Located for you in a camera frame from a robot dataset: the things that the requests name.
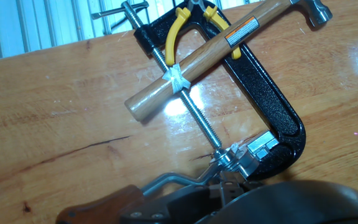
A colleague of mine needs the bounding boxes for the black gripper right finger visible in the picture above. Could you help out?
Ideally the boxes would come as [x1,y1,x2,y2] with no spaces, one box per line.
[196,179,358,224]

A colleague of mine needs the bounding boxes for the metal lever with brown knob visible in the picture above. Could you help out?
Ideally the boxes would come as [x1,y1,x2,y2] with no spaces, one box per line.
[55,163,222,224]

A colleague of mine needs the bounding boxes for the yellow handled pliers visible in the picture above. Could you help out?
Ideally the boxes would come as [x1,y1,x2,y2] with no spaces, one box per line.
[164,0,242,68]

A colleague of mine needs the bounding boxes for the large wooden board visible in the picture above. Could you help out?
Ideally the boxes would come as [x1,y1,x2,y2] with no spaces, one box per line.
[0,0,358,224]

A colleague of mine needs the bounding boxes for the black base lever press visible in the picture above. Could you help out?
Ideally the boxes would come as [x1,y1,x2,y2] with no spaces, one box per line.
[90,0,307,182]

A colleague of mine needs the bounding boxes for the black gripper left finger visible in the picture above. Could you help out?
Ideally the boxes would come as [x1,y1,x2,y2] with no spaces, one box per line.
[119,179,245,224]

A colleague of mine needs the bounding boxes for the wooden handle claw hammer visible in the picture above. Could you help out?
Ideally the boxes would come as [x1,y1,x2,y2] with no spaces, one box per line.
[124,0,334,123]

